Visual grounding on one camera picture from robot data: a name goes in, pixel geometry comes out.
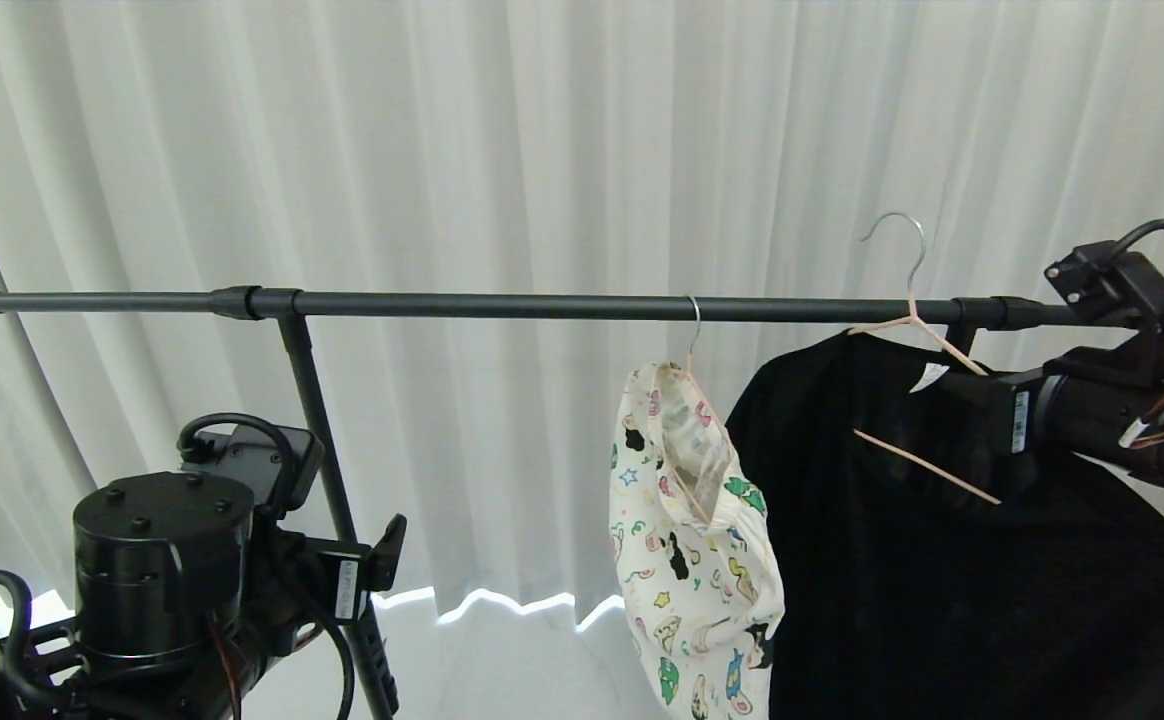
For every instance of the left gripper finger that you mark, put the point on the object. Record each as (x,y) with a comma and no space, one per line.
(390,555)

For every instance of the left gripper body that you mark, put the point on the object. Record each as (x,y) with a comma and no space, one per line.
(322,585)

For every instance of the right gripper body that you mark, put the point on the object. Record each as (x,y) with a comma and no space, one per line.
(1072,420)

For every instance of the pink clothes hanger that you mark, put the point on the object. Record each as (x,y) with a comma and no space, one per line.
(912,300)
(694,320)

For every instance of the black garment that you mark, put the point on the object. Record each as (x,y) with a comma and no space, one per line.
(942,600)

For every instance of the cream printed garment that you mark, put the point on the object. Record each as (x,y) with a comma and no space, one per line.
(702,600)

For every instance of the black clothes rack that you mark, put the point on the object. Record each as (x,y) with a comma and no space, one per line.
(492,304)

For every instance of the white curtain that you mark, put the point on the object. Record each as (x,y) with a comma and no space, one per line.
(442,150)

